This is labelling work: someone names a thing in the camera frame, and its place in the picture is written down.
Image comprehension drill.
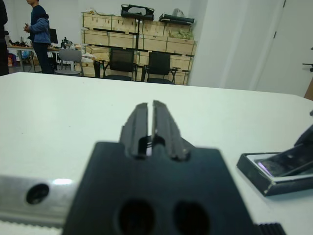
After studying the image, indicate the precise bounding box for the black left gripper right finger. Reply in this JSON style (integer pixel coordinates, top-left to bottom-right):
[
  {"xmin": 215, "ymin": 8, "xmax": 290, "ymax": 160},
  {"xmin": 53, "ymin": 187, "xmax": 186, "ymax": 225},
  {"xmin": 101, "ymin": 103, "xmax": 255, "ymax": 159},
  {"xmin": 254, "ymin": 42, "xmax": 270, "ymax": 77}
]
[{"xmin": 151, "ymin": 99, "xmax": 191, "ymax": 162}]

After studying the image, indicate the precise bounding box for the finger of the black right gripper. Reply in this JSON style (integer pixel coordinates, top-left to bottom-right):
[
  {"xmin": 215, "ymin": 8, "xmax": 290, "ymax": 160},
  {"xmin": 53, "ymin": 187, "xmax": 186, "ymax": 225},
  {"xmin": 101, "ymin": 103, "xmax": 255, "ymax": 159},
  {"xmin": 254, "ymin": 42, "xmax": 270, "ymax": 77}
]
[{"xmin": 294, "ymin": 124, "xmax": 313, "ymax": 148}]

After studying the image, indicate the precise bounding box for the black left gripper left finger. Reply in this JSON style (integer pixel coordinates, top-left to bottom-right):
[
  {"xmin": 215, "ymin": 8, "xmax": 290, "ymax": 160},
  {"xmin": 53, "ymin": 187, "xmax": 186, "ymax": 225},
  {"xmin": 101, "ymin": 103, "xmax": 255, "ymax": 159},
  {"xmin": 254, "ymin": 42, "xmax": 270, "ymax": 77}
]
[{"xmin": 119, "ymin": 102, "xmax": 149, "ymax": 160}]

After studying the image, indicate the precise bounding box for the small black camera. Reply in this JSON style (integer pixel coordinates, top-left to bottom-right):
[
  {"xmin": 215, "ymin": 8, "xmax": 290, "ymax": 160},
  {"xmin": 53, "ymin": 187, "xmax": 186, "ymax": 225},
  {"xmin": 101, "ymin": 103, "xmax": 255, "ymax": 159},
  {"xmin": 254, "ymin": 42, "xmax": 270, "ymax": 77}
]
[{"xmin": 254, "ymin": 144, "xmax": 313, "ymax": 177}]

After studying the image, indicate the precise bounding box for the black box base white insert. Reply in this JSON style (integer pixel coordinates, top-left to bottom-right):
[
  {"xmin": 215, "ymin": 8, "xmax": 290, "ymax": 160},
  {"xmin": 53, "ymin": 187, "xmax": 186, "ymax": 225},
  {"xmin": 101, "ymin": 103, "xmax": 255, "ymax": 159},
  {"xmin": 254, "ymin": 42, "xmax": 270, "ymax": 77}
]
[{"xmin": 236, "ymin": 151, "xmax": 313, "ymax": 197}]

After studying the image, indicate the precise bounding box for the brown cardboard sheet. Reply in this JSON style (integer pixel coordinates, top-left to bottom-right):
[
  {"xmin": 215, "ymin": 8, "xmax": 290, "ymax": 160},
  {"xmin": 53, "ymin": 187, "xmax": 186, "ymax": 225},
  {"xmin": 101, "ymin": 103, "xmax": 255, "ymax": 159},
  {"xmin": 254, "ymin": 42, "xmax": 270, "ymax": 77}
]
[{"xmin": 304, "ymin": 79, "xmax": 313, "ymax": 101}]

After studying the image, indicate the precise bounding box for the black mesh office chair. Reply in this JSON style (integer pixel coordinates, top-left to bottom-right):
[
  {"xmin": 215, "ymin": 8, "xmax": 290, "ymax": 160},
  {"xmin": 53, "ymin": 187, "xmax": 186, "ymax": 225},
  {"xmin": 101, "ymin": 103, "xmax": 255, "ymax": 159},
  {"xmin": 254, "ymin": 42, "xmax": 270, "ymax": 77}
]
[
  {"xmin": 143, "ymin": 51, "xmax": 181, "ymax": 84},
  {"xmin": 101, "ymin": 47, "xmax": 138, "ymax": 81}
]

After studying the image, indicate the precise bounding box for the pale wooden crate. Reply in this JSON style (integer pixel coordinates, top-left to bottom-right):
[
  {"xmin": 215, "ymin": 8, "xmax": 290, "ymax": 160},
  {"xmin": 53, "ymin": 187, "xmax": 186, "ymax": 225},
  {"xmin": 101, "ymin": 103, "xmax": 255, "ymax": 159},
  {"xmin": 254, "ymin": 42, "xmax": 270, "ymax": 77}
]
[
  {"xmin": 166, "ymin": 36, "xmax": 198, "ymax": 55},
  {"xmin": 142, "ymin": 34, "xmax": 168, "ymax": 51},
  {"xmin": 82, "ymin": 11, "xmax": 113, "ymax": 31},
  {"xmin": 141, "ymin": 20, "xmax": 165, "ymax": 36},
  {"xmin": 109, "ymin": 32, "xmax": 137, "ymax": 48},
  {"xmin": 81, "ymin": 29, "xmax": 110, "ymax": 46},
  {"xmin": 112, "ymin": 15, "xmax": 139, "ymax": 34},
  {"xmin": 163, "ymin": 23, "xmax": 193, "ymax": 40}
]

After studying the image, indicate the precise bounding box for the black stand pole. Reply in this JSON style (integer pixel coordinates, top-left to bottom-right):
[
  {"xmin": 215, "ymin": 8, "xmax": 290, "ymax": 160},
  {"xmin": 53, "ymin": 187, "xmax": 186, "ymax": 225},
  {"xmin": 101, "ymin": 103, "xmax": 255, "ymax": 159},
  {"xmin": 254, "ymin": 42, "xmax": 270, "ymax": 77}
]
[{"xmin": 135, "ymin": 17, "xmax": 142, "ymax": 51}]

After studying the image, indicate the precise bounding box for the white door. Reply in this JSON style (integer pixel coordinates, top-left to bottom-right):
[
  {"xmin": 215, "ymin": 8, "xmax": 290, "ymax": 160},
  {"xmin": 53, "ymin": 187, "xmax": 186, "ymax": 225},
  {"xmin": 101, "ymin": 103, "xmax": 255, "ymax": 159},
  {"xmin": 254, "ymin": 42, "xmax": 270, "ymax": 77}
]
[{"xmin": 254, "ymin": 0, "xmax": 313, "ymax": 98}]

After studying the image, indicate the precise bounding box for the grey plastic chair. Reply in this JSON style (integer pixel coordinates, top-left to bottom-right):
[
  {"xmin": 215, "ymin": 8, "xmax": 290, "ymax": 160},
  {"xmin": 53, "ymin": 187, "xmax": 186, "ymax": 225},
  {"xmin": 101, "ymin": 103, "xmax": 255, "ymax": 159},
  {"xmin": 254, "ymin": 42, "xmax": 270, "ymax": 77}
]
[{"xmin": 55, "ymin": 48, "xmax": 84, "ymax": 77}]

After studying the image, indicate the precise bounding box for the flat black case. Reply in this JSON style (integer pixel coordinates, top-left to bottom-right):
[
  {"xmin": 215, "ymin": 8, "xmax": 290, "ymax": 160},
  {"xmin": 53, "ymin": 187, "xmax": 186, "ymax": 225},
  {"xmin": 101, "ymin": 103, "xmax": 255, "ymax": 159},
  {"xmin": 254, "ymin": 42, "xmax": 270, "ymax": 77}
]
[{"xmin": 158, "ymin": 13, "xmax": 196, "ymax": 25}]

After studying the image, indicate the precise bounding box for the black computer monitor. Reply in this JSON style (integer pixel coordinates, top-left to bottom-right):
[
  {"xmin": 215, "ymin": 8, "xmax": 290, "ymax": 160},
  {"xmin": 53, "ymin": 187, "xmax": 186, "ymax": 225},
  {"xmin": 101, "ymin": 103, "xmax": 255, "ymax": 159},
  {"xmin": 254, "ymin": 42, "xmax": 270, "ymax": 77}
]
[{"xmin": 48, "ymin": 28, "xmax": 58, "ymax": 44}]

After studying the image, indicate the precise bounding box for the person in navy sweater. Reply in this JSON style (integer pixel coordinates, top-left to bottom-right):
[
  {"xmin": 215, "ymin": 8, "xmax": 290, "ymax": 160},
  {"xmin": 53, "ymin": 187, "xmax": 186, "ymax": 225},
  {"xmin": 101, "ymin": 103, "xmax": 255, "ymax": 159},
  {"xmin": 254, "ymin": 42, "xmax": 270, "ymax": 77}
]
[{"xmin": 23, "ymin": 0, "xmax": 56, "ymax": 74}]

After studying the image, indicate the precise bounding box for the grey work desk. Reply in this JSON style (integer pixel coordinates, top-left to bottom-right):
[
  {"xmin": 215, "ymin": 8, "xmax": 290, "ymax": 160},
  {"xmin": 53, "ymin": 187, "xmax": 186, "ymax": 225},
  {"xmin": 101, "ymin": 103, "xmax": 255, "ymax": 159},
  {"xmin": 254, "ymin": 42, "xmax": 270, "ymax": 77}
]
[{"xmin": 6, "ymin": 45, "xmax": 62, "ymax": 74}]

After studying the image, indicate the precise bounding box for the pink orange bag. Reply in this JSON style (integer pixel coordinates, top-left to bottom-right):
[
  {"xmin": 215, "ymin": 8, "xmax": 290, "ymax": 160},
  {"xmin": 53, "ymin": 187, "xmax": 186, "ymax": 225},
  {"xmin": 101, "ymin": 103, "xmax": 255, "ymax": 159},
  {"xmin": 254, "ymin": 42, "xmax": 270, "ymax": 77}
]
[{"xmin": 7, "ymin": 53, "xmax": 18, "ymax": 67}]

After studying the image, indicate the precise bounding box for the person in black clothes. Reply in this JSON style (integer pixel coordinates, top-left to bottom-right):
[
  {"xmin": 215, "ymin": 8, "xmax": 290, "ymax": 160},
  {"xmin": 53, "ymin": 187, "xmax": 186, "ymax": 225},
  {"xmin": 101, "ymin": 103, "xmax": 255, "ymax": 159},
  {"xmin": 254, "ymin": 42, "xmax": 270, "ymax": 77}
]
[{"xmin": 0, "ymin": 0, "xmax": 10, "ymax": 77}]

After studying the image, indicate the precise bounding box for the black carry bag with handles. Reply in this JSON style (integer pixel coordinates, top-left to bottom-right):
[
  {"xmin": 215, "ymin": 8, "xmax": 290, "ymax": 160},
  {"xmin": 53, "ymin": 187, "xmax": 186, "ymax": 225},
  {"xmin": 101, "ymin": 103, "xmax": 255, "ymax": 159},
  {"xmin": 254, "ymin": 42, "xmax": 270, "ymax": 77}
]
[{"xmin": 121, "ymin": 3, "xmax": 155, "ymax": 20}]

